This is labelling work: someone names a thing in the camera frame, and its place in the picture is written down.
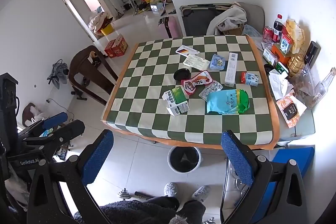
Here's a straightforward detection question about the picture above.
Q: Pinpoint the pile of clothes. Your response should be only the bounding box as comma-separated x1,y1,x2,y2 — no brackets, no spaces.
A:
88,11,114,35

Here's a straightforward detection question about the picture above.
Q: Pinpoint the orange wet wipes pack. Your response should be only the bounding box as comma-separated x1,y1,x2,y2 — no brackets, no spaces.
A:
276,91,307,128

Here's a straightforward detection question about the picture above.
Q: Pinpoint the black floor cable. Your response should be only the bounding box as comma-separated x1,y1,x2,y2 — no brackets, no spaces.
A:
46,99,75,122

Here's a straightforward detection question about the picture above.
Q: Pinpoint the clear patterned small packet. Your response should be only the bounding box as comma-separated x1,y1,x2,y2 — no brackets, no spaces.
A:
199,80,223,102

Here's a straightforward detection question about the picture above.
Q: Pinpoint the clear plastic bag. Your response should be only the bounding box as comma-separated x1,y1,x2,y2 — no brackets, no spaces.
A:
291,64,319,98

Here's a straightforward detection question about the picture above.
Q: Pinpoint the yellow bin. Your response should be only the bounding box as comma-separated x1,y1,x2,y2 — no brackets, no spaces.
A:
100,25,115,36

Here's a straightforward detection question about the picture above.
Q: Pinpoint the dark wooden chair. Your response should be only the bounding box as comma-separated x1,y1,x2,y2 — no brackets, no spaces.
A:
68,45,118,106

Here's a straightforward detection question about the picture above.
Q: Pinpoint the person's leg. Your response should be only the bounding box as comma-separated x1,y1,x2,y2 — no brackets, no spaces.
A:
176,200,206,224
73,195,180,224

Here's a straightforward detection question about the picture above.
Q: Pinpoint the black exercise machine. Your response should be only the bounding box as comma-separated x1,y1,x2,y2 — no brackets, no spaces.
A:
71,90,88,102

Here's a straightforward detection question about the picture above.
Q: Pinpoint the green white striped table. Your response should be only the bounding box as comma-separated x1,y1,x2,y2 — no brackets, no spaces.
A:
102,35,281,150

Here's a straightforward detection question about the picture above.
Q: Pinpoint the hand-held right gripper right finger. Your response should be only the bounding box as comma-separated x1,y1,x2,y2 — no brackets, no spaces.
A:
220,130,308,224

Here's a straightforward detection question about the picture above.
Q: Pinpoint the red snack wrapper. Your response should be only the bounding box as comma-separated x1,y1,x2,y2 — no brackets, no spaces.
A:
181,70,214,95

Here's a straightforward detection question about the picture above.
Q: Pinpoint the grey fuzzy slipper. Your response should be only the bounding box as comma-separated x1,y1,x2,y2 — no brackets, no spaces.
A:
192,185,210,202
164,182,179,197

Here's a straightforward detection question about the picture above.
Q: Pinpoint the light blue snack packet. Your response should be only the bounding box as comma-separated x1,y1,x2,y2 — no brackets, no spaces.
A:
209,54,227,71

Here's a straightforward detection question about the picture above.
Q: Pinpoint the red soda can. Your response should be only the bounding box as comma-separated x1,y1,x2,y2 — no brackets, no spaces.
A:
263,26,273,43

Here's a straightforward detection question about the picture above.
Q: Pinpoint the person's right leg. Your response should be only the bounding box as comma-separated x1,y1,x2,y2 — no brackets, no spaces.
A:
176,200,206,224

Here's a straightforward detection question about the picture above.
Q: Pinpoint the person's left leg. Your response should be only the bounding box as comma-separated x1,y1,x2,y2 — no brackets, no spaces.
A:
73,195,180,224

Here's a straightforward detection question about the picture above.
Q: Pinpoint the black round lid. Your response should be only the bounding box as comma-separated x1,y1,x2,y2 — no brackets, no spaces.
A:
174,68,191,81

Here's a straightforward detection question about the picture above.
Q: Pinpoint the long white box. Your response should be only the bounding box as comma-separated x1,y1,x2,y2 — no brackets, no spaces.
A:
224,52,239,87

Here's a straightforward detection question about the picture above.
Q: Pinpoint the clear glass bottle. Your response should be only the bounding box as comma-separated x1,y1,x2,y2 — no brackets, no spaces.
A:
311,67,336,109

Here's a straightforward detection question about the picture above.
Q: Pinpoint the white packet striped print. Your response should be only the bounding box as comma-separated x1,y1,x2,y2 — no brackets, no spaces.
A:
175,45,200,57

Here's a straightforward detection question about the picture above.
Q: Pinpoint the dark folding cot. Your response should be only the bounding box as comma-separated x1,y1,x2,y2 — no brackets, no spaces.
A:
180,4,237,37

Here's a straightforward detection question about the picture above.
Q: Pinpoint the white printed paper card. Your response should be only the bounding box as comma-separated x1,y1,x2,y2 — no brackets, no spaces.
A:
183,54,211,70

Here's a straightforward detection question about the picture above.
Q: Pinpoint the pink suitcase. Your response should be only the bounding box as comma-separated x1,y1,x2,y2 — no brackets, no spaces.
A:
157,16,184,39

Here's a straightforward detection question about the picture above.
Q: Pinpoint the beige chair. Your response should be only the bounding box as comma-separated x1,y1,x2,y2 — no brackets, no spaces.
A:
238,2,265,35

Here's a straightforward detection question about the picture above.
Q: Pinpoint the green white milk carton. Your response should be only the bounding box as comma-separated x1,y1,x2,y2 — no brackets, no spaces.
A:
162,85,190,117

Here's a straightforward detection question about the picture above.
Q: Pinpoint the grey jacket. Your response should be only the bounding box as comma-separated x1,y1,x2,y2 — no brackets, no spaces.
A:
207,2,248,35

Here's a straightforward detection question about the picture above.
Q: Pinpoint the orange box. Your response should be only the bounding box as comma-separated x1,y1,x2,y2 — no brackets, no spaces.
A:
271,44,292,65

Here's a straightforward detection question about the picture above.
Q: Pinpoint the crumpled white tissue paper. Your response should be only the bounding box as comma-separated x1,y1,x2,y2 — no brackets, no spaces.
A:
268,69,294,102

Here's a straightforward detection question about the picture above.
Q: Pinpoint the red gift box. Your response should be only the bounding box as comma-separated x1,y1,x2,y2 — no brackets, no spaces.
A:
112,34,129,57
104,39,117,59

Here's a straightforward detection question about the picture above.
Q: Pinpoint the green white flat box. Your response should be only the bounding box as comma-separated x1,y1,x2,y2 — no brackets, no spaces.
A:
262,48,279,67

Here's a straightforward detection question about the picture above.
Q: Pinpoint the white trash bin black liner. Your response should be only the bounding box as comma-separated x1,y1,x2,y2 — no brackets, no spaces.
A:
168,146,202,174

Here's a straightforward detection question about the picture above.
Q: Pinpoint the yellow snack bag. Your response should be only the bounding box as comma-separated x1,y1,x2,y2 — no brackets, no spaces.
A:
285,18,306,54

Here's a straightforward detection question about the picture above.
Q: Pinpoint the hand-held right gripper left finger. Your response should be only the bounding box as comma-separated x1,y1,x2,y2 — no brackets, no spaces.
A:
26,130,114,224

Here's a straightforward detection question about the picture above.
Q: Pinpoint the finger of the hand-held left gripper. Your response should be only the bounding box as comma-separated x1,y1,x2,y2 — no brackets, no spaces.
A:
17,112,69,138
23,119,86,158

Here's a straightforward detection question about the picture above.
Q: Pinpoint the cardboard box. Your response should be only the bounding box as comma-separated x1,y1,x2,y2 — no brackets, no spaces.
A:
217,22,244,36

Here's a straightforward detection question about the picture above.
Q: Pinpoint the cola bottle red cap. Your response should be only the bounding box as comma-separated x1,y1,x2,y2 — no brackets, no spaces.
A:
273,14,284,43

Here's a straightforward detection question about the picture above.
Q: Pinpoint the broom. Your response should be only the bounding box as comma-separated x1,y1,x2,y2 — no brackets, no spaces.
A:
160,0,170,17

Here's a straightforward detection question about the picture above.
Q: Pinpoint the black upright box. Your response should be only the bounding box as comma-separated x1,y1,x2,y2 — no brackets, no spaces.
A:
306,41,321,68

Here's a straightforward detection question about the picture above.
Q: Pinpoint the golden oil bottle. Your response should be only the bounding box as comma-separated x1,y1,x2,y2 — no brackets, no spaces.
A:
288,53,307,77

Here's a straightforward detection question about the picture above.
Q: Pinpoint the blue green rice bag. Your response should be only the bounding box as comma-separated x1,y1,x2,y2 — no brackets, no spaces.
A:
206,89,249,115

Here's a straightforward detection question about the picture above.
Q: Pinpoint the small blue white carton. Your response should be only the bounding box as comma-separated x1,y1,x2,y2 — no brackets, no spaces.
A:
240,71,260,87

